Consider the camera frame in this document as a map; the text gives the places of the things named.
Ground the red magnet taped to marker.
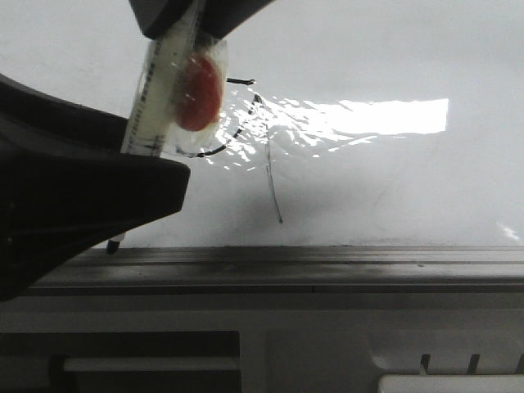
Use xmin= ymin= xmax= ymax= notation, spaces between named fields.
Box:
xmin=166 ymin=34 xmax=228 ymax=157

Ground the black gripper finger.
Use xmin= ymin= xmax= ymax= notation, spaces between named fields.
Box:
xmin=128 ymin=0 xmax=278 ymax=41
xmin=1 ymin=77 xmax=191 ymax=300

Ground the white black whiteboard marker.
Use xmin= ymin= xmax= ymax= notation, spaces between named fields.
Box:
xmin=106 ymin=0 xmax=206 ymax=255

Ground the white whiteboard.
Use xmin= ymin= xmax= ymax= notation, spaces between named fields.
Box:
xmin=0 ymin=0 xmax=524 ymax=250

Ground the grey aluminium whiteboard frame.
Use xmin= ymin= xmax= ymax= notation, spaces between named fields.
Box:
xmin=28 ymin=246 xmax=523 ymax=296

